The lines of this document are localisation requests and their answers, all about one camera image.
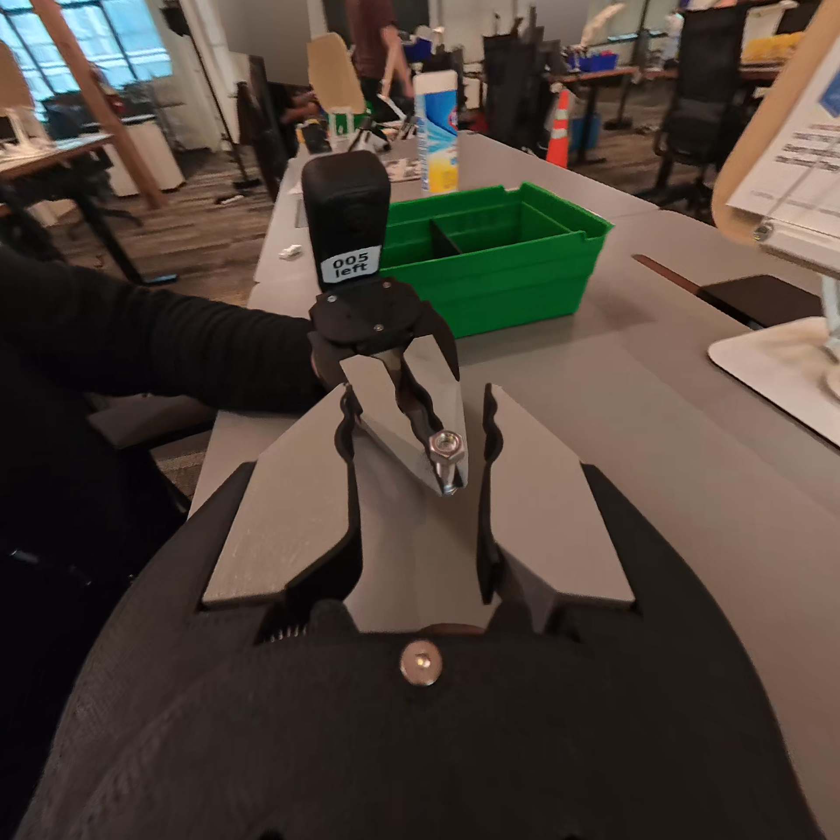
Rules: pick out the black bin divider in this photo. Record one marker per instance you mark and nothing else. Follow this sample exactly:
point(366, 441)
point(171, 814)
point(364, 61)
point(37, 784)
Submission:
point(445, 237)

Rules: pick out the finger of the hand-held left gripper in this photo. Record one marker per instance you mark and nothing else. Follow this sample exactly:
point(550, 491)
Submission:
point(377, 407)
point(439, 380)

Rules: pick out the orange traffic cone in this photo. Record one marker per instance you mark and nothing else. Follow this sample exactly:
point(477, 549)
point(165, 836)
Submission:
point(558, 138)

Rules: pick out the blue plastic bin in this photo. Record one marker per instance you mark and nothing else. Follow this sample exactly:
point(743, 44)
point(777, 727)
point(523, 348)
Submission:
point(594, 62)

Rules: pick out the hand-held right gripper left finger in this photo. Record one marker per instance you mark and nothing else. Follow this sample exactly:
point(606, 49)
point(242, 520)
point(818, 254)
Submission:
point(289, 525)

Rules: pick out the white cabinet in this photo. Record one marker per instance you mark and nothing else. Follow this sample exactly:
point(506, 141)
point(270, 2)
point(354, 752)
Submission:
point(148, 157)

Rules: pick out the steel hex bolt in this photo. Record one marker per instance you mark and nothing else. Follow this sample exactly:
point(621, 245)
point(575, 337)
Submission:
point(449, 476)

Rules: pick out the steel hex nut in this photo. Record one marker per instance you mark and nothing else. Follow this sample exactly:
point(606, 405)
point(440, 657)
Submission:
point(438, 453)

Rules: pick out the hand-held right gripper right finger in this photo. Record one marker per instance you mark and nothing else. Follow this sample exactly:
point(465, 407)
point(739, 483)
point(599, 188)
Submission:
point(558, 531)

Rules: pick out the wooden display board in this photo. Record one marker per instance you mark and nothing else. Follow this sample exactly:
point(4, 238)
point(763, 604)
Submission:
point(334, 72)
point(741, 216)

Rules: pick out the black light stand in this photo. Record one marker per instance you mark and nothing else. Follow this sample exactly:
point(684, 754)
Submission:
point(210, 85)

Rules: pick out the white wipes canister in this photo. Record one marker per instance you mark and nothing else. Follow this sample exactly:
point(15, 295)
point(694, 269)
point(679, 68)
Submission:
point(436, 118)

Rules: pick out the printed instruction sheet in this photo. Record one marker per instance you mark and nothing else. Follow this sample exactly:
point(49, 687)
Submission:
point(800, 151)

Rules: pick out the green plastic object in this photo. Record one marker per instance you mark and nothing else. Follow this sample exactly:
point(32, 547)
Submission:
point(512, 289)

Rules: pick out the wooden edged office desk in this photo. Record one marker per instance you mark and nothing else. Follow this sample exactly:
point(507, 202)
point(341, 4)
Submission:
point(59, 154)

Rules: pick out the small white wrapper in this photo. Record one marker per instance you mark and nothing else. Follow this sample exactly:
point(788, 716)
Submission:
point(290, 250)

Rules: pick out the green white box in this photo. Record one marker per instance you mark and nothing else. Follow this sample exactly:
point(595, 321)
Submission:
point(341, 128)

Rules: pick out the black flat device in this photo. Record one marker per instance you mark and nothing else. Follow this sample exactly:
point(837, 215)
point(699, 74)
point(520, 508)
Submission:
point(761, 298)

